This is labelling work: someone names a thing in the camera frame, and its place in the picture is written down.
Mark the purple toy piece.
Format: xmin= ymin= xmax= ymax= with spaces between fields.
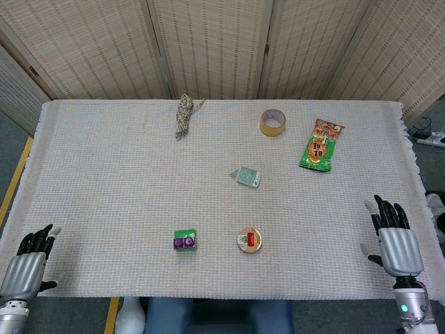
xmin=172 ymin=237 xmax=197 ymax=252

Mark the blue robot base cover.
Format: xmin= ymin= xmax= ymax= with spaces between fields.
xmin=144 ymin=297 xmax=293 ymax=334

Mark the beige woven folding screen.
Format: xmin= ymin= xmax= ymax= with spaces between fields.
xmin=0 ymin=0 xmax=445 ymax=136

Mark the green white tissue pack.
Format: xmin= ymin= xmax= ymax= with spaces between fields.
xmin=229 ymin=166 xmax=262 ymax=189

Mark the round gold tin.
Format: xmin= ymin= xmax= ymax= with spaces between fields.
xmin=236 ymin=226 xmax=264 ymax=254

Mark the speckled rope bundle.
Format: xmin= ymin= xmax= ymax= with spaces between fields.
xmin=175 ymin=93 xmax=207 ymax=141

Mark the black cable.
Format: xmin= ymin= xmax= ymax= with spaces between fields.
xmin=409 ymin=117 xmax=434 ymax=138

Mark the yellow tape roll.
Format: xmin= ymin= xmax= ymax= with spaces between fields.
xmin=259 ymin=109 xmax=288 ymax=138

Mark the white shoe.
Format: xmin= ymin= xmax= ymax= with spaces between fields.
xmin=426 ymin=193 xmax=445 ymax=227

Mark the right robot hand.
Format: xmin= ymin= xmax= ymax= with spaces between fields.
xmin=359 ymin=194 xmax=426 ymax=279

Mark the green orange snack bag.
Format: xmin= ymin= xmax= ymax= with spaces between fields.
xmin=298 ymin=118 xmax=346 ymax=173

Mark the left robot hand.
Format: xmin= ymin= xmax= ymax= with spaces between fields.
xmin=0 ymin=223 xmax=65 ymax=302

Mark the green toy piece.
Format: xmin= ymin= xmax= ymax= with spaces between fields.
xmin=173 ymin=228 xmax=199 ymax=252

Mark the white woven table cloth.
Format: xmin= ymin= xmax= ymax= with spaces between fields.
xmin=0 ymin=99 xmax=435 ymax=301

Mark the white robot body shell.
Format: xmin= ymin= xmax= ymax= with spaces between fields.
xmin=115 ymin=296 xmax=146 ymax=334

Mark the white power strip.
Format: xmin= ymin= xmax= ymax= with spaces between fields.
xmin=416 ymin=131 xmax=445 ymax=149

